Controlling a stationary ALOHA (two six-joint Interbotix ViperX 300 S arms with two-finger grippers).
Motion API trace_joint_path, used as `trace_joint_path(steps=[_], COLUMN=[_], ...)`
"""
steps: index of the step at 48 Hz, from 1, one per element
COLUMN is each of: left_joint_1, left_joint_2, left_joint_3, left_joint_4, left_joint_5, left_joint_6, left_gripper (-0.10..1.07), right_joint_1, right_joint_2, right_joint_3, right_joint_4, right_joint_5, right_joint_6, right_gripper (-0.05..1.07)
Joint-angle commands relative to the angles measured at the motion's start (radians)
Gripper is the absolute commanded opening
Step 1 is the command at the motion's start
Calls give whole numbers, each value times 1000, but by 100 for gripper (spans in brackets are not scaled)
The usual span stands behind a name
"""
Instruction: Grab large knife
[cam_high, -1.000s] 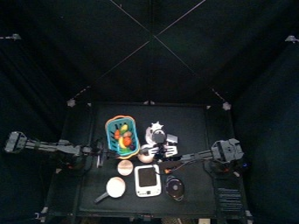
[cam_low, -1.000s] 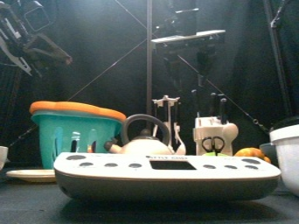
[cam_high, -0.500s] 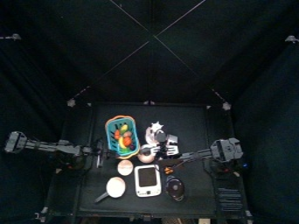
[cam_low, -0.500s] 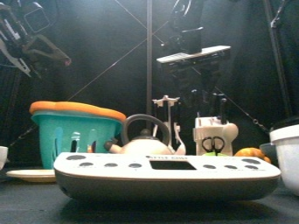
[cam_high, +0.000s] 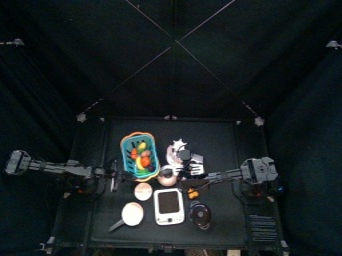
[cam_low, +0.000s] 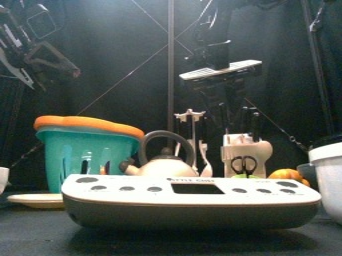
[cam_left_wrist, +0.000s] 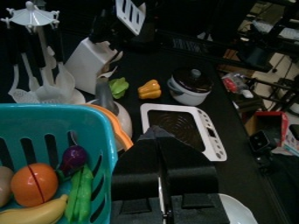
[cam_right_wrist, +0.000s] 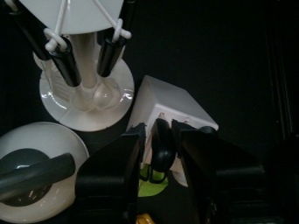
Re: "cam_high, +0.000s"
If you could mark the small pot with glass lid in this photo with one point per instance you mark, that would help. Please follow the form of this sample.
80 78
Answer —
200 216

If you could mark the grey frame bracket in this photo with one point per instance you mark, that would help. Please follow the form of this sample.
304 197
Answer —
46 246
81 117
259 121
16 42
168 117
283 247
332 44

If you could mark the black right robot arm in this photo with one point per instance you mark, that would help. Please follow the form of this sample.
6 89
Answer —
248 170

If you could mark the purple toy eggplant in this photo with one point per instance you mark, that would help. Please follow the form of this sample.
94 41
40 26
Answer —
151 168

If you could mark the white kitchen scale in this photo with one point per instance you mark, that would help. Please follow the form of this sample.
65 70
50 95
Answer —
168 203

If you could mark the yellow toy banana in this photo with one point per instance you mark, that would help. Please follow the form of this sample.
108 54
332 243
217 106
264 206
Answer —
137 164

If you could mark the orange toy fruit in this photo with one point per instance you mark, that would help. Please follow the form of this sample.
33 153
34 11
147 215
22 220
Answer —
145 161

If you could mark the printed label plate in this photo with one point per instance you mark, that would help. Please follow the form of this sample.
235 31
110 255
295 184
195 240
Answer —
261 230

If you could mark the orange toy carrot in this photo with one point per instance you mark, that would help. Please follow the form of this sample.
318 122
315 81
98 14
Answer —
133 154

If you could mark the white knife block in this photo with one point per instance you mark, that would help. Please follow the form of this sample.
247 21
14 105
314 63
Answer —
197 160

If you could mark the teal plastic basket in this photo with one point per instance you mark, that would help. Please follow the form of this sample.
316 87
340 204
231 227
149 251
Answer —
126 165

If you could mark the frying pan white inside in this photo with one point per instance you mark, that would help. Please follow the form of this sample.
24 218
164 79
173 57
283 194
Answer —
132 214

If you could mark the small orange toy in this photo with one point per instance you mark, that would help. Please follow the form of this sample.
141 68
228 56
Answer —
192 194

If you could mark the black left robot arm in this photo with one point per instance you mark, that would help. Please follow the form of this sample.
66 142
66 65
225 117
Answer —
53 166

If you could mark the peach toy fruit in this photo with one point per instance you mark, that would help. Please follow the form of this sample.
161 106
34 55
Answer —
145 153

